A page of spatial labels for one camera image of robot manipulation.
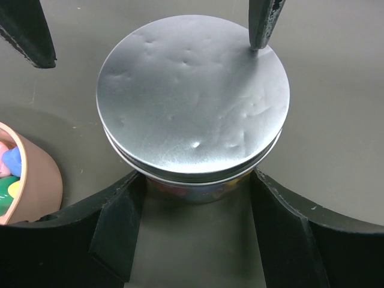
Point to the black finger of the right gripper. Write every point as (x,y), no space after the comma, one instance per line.
(262,18)
(24,26)

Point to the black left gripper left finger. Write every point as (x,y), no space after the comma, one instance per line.
(88,244)

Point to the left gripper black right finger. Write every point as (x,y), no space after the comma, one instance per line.
(303,244)

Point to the pink oval candy box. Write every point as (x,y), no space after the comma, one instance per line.
(41,189)

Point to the white round jar lid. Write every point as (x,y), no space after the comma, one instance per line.
(186,100)

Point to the clear round glass jar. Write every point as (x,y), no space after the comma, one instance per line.
(197,194)

